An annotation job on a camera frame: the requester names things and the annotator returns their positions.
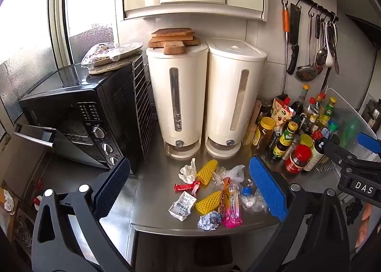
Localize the cardboard box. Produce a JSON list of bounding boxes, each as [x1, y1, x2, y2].
[[4, 153, 50, 198]]

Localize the foil ball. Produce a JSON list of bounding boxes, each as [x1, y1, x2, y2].
[[198, 212, 222, 231]]

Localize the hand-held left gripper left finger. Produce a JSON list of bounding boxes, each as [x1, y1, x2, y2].
[[31, 157, 134, 272]]

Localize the yellow foam fruit net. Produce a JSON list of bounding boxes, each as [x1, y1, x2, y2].
[[195, 190, 223, 215], [196, 159, 219, 186]]

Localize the tall dark bottle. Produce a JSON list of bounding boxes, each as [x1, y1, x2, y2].
[[293, 84, 310, 118]]

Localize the white tissue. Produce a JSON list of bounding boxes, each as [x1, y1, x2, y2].
[[178, 157, 197, 184]]

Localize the translucent plastic board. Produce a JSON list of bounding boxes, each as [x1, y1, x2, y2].
[[323, 88, 378, 162]]

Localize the woven trivet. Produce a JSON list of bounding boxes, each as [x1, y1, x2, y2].
[[88, 55, 140, 75]]

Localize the cream rice dispenser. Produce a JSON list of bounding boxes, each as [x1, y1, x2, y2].
[[204, 37, 268, 158], [146, 43, 209, 159]]

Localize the metal skimmer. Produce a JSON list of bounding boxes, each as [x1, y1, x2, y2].
[[296, 13, 323, 80]]

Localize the bamboo pot brush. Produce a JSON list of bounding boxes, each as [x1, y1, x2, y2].
[[244, 99, 262, 145]]

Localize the clear bottle with red cap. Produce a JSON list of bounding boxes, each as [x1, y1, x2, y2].
[[304, 97, 316, 118]]

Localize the green bottle with yellow cap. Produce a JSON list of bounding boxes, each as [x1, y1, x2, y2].
[[324, 96, 337, 118]]

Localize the metal spoon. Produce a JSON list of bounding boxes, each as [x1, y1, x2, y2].
[[316, 16, 328, 66]]

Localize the dark bottle with white label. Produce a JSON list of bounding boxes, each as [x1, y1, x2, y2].
[[304, 131, 328, 171]]

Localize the plastic wrapped plate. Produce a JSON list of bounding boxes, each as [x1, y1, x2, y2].
[[81, 42, 144, 67]]

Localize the red lid chili jar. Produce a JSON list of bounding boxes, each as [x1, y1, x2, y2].
[[285, 145, 312, 174]]

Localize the white plastic bag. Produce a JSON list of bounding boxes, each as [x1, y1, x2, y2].
[[222, 164, 245, 183]]

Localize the person's right hand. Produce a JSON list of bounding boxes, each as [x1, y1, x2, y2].
[[356, 203, 378, 250]]

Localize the red candy wrapper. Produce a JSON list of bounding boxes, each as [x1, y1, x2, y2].
[[174, 181, 201, 197]]

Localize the frosted glass window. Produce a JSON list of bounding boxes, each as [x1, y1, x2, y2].
[[0, 0, 120, 124]]

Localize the black toaster oven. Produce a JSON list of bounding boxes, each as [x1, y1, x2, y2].
[[13, 62, 149, 176]]

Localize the black lid jar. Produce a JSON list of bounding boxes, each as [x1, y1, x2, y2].
[[260, 99, 273, 118]]

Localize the small wire rack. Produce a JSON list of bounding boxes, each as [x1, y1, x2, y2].
[[316, 162, 338, 174]]

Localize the dark range hood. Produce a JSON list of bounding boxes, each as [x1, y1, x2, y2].
[[345, 15, 381, 49]]

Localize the wire oven rack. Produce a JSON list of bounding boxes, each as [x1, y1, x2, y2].
[[132, 52, 158, 159]]

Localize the yellow lid honey jar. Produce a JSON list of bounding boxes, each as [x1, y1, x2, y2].
[[252, 117, 276, 149]]

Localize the orange handled utensil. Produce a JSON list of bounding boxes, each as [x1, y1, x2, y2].
[[281, 3, 291, 95]]

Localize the beige snack pouch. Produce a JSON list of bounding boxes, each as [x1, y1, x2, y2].
[[271, 97, 294, 130]]

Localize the metal pot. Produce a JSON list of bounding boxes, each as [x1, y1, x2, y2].
[[361, 99, 381, 134]]

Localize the white paper packet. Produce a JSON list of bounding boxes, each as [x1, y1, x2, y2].
[[168, 191, 197, 221]]

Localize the glass spice shaker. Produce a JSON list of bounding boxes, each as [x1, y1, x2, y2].
[[283, 134, 301, 161]]

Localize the dark cloud wall decal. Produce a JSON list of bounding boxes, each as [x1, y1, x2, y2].
[[345, 201, 364, 226]]

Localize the wooden cutting board with handle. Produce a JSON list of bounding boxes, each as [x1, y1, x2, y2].
[[163, 40, 186, 55]]

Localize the orange candy wrapper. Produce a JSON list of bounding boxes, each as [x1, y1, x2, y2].
[[219, 177, 231, 223]]

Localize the crushed clear plastic bottle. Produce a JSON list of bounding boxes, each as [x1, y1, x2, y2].
[[240, 181, 268, 212]]

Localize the pink candy tube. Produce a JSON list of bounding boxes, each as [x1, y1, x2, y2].
[[224, 184, 243, 228]]

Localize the clear plastic wrapper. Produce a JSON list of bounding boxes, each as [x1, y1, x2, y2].
[[211, 166, 227, 185]]

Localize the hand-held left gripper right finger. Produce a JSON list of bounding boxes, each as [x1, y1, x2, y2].
[[246, 155, 350, 272]]

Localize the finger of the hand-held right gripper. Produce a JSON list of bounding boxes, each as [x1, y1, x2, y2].
[[324, 138, 358, 168], [357, 132, 381, 155]]

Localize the black handled cleaver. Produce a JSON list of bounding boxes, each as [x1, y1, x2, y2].
[[286, 3, 302, 75]]

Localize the green label sauce bottle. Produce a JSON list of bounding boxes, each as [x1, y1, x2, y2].
[[272, 122, 299, 159]]

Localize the black spatula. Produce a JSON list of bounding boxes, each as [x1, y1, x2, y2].
[[321, 65, 332, 91]]

